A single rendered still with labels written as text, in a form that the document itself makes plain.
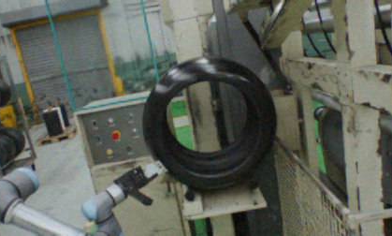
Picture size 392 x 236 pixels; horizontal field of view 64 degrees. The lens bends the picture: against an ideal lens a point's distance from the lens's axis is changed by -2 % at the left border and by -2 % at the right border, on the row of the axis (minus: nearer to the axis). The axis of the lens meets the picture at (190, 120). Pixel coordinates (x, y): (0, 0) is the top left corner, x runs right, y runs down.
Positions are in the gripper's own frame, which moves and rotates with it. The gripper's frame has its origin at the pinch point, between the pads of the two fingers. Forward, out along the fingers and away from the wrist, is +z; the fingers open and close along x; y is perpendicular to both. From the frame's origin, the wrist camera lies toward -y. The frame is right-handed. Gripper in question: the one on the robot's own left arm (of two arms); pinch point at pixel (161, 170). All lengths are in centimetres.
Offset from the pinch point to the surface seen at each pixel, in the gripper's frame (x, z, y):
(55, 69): 866, 276, 333
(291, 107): -19, 70, -7
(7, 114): 941, 103, 275
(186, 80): -22.9, 17.6, 27.7
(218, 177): -11.8, 15.9, -14.0
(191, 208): 1.4, 4.4, -21.2
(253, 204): -12.3, 24.7, -33.2
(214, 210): -1.7, 12.5, -27.6
